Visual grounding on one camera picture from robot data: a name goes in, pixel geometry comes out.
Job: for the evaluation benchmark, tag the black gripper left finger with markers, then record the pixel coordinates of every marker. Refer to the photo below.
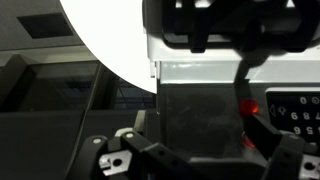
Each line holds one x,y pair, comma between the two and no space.
143,156

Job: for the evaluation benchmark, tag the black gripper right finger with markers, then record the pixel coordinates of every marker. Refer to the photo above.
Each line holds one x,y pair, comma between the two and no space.
286,156

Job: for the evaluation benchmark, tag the small orange button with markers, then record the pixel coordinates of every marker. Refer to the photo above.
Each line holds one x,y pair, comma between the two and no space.
248,106

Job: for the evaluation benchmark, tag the grey toy stove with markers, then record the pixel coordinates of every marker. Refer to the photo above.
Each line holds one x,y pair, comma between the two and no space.
200,110

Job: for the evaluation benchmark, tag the black keypad panel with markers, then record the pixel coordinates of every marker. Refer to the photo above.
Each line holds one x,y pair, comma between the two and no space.
296,116

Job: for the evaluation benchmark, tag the black burner grate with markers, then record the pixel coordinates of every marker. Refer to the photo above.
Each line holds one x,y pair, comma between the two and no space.
206,23

